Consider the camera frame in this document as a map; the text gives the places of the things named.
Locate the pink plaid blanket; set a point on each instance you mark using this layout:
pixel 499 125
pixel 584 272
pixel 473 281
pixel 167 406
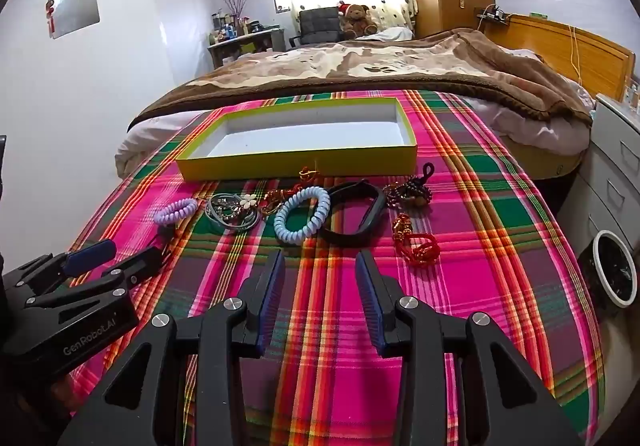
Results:
pixel 490 276

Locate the white trash bin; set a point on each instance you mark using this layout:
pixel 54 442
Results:
pixel 610 271

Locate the wooden headboard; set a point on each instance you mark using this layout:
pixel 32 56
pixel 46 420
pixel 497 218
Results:
pixel 550 49

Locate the yellow-green cardboard box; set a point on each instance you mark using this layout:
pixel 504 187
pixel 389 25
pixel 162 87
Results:
pixel 300 139

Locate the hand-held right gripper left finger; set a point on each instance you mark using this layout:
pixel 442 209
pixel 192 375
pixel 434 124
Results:
pixel 270 298

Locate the brown teddy bear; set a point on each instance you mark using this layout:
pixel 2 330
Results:
pixel 356 21

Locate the wooden desk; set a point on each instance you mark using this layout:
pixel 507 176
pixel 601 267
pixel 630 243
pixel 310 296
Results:
pixel 245 44

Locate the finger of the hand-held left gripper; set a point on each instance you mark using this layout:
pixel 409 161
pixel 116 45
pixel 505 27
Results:
pixel 142 263
pixel 90 253

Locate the white pillow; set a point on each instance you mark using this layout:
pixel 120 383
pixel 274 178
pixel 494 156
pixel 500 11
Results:
pixel 397 33

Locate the grey chair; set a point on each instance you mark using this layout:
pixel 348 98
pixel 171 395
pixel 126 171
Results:
pixel 317 24

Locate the white nightstand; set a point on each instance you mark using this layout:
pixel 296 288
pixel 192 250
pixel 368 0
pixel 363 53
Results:
pixel 615 161

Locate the brown patterned blanket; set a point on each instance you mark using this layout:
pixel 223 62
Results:
pixel 400 61

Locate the silver wall mirror sheet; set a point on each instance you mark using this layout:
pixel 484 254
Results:
pixel 75 9

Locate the row of bottles on desk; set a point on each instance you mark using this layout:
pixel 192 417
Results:
pixel 230 29

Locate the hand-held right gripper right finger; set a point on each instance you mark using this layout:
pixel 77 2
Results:
pixel 372 306

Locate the wall shelf with chargers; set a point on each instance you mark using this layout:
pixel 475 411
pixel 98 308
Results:
pixel 492 14

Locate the red wall ornament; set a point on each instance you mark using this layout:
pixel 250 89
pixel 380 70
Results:
pixel 50 19

